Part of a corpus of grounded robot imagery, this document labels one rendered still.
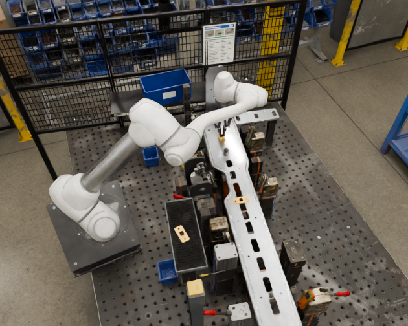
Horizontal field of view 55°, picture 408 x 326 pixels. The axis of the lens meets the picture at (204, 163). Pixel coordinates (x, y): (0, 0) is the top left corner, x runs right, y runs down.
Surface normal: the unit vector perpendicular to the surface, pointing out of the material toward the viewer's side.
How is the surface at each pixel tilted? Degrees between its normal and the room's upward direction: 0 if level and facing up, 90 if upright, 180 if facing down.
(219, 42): 90
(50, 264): 0
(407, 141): 0
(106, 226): 50
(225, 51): 90
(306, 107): 0
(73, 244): 45
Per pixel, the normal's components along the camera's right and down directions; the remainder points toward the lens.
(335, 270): 0.00, -0.65
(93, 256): 0.30, 0.02
